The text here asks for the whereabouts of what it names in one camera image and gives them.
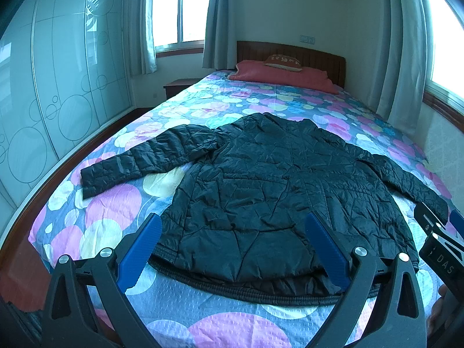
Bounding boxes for dark wooden nightstand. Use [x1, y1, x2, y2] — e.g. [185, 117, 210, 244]
[164, 79, 200, 100]

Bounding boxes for grey curtain beside headboard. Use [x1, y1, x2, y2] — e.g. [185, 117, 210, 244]
[203, 0, 237, 70]

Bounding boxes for right window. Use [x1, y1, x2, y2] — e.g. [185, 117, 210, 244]
[428, 0, 463, 105]

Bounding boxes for wall socket plate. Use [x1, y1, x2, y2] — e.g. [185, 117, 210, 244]
[300, 35, 315, 45]

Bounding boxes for dark wooden headboard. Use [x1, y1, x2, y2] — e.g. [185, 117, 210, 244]
[236, 40, 347, 90]

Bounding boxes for person's right hand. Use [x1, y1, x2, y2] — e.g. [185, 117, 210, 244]
[427, 284, 452, 336]

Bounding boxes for colourful dotted bed quilt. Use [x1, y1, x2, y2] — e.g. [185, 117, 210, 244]
[27, 69, 453, 348]

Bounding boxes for white curtain left of window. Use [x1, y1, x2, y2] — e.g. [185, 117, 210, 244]
[126, 0, 157, 76]

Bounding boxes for small red embroidered cushion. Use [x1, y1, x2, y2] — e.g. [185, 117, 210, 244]
[263, 54, 303, 72]

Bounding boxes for grey curtain right side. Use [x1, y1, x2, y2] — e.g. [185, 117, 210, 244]
[367, 0, 428, 137]

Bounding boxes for red pillow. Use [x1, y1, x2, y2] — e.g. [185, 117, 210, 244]
[228, 60, 338, 94]

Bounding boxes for window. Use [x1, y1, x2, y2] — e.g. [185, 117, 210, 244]
[428, 0, 463, 105]
[153, 0, 209, 53]

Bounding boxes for left window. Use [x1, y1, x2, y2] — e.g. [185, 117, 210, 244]
[153, 0, 209, 53]

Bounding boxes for white patterned wardrobe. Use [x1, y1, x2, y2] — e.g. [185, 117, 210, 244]
[1, 0, 132, 230]

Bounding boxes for black quilted puffer jacket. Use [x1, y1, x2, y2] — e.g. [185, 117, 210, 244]
[81, 113, 448, 306]

